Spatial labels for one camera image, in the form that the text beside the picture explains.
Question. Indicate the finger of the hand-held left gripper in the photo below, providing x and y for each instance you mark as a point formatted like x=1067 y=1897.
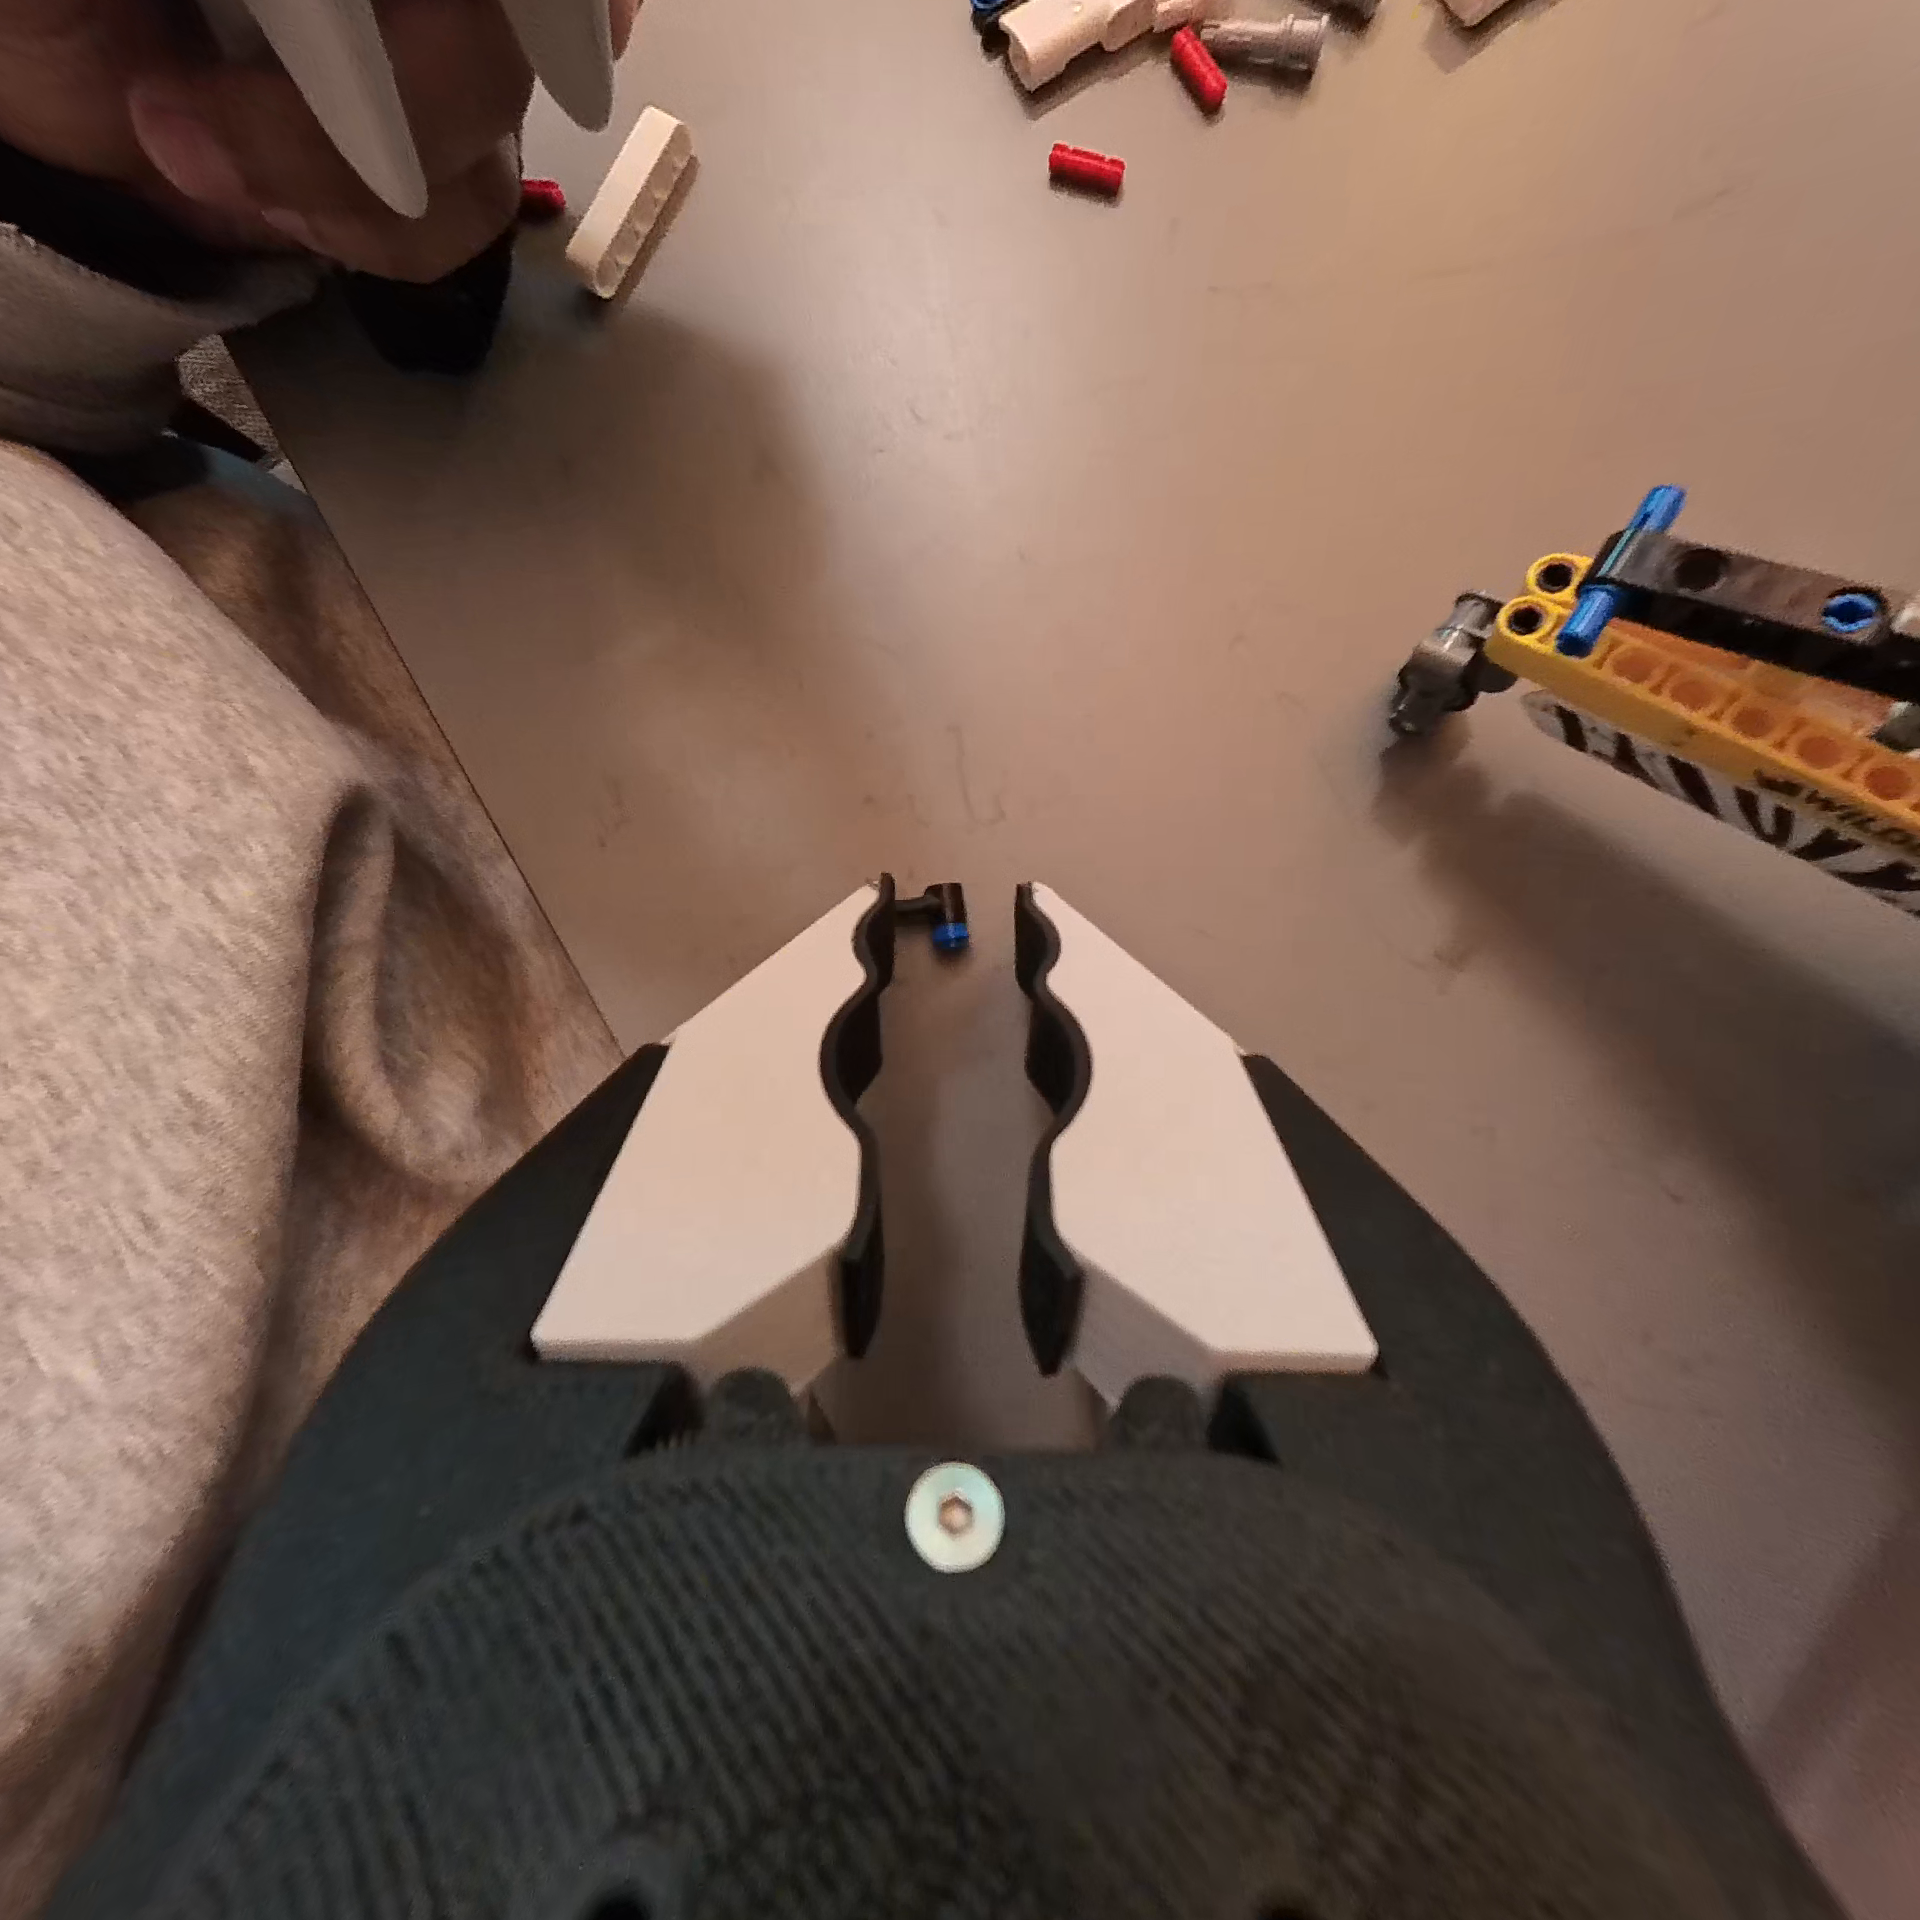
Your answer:
x=339 y=89
x=570 y=53

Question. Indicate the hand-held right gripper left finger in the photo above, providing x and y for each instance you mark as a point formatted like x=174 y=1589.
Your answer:
x=706 y=1200

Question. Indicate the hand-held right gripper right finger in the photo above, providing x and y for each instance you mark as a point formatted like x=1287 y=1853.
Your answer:
x=1200 y=1200

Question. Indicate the pile of lego pieces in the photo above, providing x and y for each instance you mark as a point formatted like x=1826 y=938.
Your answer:
x=629 y=202

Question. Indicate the black lego connector blue pin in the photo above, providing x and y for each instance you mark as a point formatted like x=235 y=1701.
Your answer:
x=938 y=917

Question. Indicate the person's left forearm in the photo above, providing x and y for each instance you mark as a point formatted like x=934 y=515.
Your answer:
x=91 y=329

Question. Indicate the yellow black lego model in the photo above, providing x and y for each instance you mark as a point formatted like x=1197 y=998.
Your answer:
x=1695 y=697

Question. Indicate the person's left hand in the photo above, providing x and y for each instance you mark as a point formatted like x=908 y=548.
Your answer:
x=224 y=149

